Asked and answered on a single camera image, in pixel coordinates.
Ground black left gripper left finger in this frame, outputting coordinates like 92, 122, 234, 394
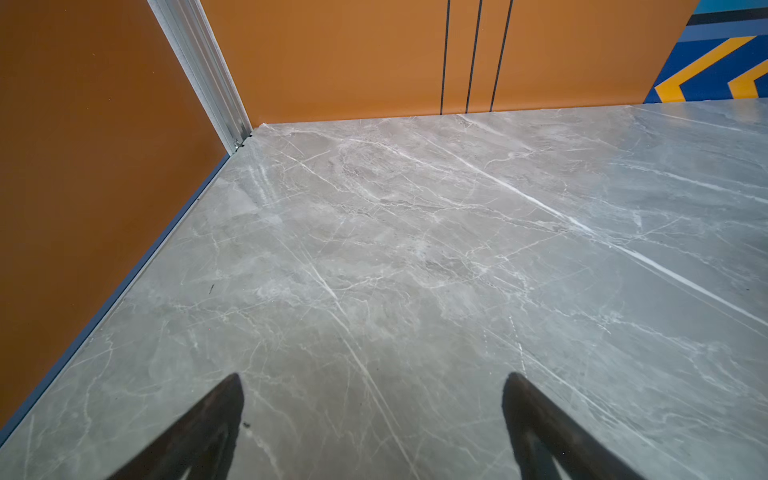
110, 373, 244, 479

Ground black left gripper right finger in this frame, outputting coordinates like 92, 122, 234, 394
501, 372, 642, 479

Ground aluminium corner post left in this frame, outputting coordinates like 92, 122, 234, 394
148, 0, 253, 155

